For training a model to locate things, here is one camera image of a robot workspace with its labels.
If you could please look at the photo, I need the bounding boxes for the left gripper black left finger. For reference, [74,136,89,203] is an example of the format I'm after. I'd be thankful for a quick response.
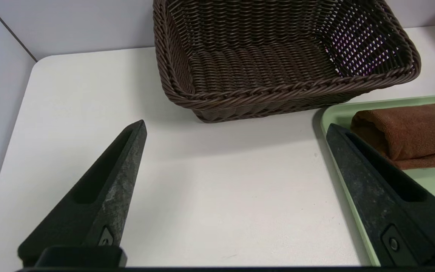
[17,120,148,266]

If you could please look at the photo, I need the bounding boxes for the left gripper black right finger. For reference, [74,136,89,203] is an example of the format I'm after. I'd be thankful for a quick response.
[326,124,435,267]

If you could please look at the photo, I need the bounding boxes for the dark brown wicker basket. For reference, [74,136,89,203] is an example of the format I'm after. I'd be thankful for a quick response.
[153,0,422,123]

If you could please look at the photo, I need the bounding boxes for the brown folded towel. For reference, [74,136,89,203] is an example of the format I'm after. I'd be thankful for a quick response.
[350,101,435,170]

